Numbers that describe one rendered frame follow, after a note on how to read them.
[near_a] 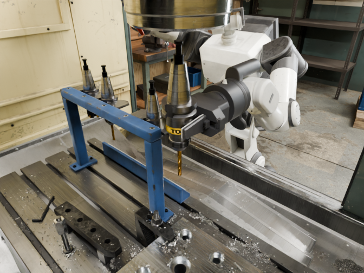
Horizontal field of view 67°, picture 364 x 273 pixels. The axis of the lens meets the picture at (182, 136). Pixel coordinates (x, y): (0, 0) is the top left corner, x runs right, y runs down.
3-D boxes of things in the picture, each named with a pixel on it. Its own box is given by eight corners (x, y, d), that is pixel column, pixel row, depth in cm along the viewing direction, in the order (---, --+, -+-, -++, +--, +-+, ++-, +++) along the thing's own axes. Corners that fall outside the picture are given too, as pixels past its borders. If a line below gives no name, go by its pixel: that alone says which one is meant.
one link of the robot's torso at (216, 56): (233, 67, 150) (222, 2, 125) (293, 80, 131) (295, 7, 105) (201, 102, 139) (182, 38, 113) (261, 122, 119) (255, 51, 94)
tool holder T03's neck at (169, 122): (160, 130, 51) (160, 115, 49) (176, 120, 55) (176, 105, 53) (182, 138, 49) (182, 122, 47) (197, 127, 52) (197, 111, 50)
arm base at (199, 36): (170, 53, 126) (182, 54, 136) (193, 66, 122) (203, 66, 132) (183, 21, 120) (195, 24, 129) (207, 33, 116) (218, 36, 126)
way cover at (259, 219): (162, 164, 160) (161, 141, 152) (322, 255, 107) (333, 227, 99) (119, 190, 140) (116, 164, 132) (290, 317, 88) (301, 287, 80)
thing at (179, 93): (161, 101, 48) (159, 63, 45) (176, 93, 51) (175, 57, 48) (182, 108, 46) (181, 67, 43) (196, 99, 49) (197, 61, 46)
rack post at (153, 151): (163, 207, 91) (159, 129, 77) (175, 215, 88) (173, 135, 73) (140, 224, 85) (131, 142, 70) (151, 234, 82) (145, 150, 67)
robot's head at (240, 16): (223, 31, 109) (220, 10, 105) (245, 27, 106) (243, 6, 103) (221, 34, 104) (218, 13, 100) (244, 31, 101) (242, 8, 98)
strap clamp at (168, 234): (145, 232, 82) (142, 194, 75) (177, 259, 75) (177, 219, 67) (137, 239, 80) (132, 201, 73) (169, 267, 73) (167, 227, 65)
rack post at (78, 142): (90, 156, 117) (77, 90, 102) (97, 162, 114) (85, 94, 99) (69, 167, 111) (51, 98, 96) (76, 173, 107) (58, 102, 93)
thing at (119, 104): (122, 100, 91) (122, 98, 91) (132, 104, 88) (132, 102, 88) (104, 106, 87) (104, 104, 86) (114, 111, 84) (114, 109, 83)
